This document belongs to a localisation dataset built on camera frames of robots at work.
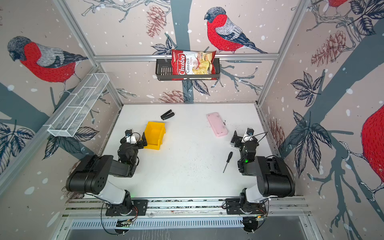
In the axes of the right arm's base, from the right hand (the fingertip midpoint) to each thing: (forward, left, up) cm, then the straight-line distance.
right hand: (242, 134), depth 90 cm
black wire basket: (+33, +50, +26) cm, 65 cm away
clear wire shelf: (-11, +90, +23) cm, 94 cm away
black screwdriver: (-11, +8, -10) cm, 17 cm away
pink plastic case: (+15, +14, -10) cm, 23 cm away
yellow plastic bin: (+5, +59, -8) cm, 59 cm away
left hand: (-4, +66, +4) cm, 66 cm away
